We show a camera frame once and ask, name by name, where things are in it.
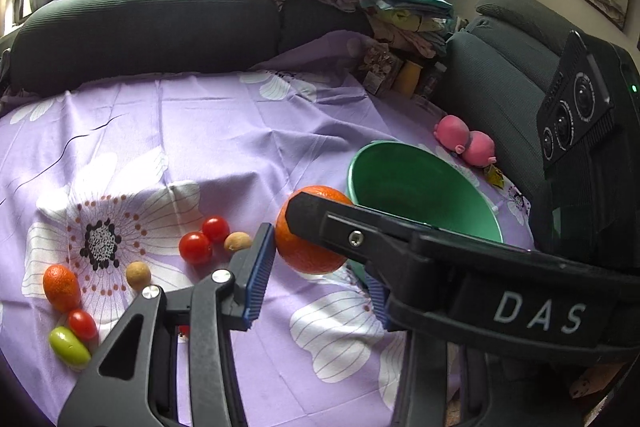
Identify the green plastic bowl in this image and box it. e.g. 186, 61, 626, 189
345, 140, 505, 283

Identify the cherry tomato of pair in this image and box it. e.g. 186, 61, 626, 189
201, 216, 230, 244
178, 232, 213, 265

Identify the black stereo camera box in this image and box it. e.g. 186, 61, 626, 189
536, 30, 639, 169

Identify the dark green armchair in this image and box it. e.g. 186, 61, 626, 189
434, 0, 578, 205

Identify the yellow bottle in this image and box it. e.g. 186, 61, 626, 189
393, 61, 422, 98

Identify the pink pig toy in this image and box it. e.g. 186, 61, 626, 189
434, 115, 497, 168

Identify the tan longan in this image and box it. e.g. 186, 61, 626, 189
224, 231, 253, 254
125, 261, 152, 293

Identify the purple floral tablecloth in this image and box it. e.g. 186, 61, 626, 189
0, 29, 536, 427

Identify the large orange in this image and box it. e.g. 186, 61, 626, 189
274, 185, 352, 275

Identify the small oval orange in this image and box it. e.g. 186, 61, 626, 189
42, 265, 81, 313

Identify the snack packet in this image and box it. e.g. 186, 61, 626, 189
355, 44, 401, 95

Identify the small yellow wrapper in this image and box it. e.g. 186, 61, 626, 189
483, 165, 504, 190

